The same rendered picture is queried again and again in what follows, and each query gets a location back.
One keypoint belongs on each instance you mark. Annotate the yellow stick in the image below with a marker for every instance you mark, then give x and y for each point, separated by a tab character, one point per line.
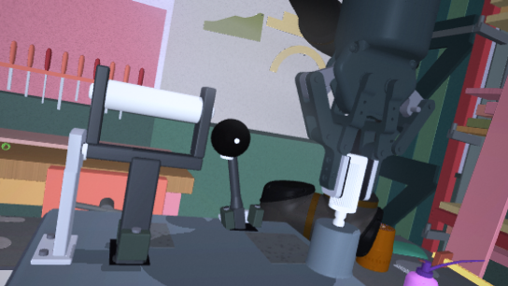
464	272

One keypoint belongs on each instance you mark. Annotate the orange cylindrical tin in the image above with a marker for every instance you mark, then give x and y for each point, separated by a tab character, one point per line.
381	250

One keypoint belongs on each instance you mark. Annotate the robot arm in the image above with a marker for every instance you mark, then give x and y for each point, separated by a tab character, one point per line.
381	24

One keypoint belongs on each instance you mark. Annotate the grey cylindrical boss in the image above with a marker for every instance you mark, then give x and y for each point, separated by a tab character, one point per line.
333	250

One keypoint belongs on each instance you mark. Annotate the salmon orange box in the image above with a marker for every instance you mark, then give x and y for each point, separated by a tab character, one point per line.
99	186

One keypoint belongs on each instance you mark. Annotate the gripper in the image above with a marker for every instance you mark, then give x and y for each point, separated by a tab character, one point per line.
373	75

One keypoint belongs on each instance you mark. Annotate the white knurled pin knob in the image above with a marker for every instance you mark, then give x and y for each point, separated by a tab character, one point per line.
353	178

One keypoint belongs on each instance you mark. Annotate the grey knob with rod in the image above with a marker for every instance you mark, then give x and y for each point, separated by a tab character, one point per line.
105	203

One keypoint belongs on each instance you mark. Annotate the pink tool board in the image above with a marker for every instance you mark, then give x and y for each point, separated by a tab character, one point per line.
79	28

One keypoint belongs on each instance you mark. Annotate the purple oil bottle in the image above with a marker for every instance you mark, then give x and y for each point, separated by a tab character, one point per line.
420	278

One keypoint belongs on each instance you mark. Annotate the white angle bracket post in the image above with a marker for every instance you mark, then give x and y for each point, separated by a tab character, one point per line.
69	198

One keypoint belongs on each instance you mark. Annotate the small pink box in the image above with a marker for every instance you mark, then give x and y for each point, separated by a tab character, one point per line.
172	204

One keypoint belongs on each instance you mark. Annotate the black ball knob lever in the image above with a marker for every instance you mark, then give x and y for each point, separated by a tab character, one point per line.
230	138

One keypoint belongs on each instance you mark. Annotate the pink leaning plank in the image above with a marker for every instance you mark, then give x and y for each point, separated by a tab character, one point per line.
484	190

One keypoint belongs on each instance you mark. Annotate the grey shadow board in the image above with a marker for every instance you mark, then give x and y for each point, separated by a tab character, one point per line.
238	79

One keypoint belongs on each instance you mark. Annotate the small brown block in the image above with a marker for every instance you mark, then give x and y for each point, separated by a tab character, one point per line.
442	258

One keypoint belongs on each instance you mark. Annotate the wooden workbench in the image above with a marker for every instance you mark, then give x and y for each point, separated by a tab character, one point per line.
23	171

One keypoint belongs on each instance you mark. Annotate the red shelf unit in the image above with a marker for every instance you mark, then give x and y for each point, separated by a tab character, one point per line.
464	119

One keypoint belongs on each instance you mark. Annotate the dark lever with white roller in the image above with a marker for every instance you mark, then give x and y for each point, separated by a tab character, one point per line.
147	101

